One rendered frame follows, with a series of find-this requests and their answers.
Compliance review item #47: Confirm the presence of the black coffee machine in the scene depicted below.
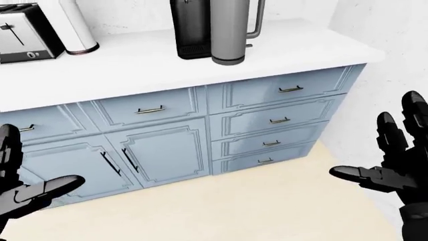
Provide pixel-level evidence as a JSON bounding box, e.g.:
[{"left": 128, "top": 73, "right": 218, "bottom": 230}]
[{"left": 169, "top": 0, "right": 213, "bottom": 60}]

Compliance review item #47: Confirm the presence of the white countertop slab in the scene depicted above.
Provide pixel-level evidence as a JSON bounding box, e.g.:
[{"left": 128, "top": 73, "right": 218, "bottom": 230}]
[{"left": 0, "top": 17, "right": 386, "bottom": 113}]

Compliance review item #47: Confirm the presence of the black cabinet door handle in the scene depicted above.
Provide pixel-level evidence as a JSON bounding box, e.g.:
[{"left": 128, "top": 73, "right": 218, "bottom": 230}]
[
  {"left": 100, "top": 151, "right": 122, "bottom": 176},
  {"left": 121, "top": 147, "right": 139, "bottom": 173}
]

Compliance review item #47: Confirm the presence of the light blue kitchen cabinet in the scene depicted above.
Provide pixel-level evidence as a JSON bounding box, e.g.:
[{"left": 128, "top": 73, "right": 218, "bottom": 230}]
[{"left": 0, "top": 62, "right": 366, "bottom": 209}]

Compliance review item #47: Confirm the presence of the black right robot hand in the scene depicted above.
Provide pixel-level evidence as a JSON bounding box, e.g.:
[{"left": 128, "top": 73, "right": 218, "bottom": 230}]
[{"left": 329, "top": 90, "right": 428, "bottom": 212}]

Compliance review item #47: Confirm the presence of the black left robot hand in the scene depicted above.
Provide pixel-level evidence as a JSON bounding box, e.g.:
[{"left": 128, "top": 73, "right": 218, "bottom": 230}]
[{"left": 0, "top": 123, "right": 85, "bottom": 221}]

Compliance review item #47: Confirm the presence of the grey electric kettle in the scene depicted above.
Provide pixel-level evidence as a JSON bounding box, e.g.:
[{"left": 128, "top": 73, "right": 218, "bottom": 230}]
[{"left": 209, "top": 0, "right": 267, "bottom": 66}]

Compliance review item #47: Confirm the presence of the silver black toaster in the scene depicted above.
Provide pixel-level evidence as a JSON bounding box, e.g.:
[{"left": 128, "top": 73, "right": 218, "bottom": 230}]
[{"left": 0, "top": 2, "right": 66, "bottom": 65}]

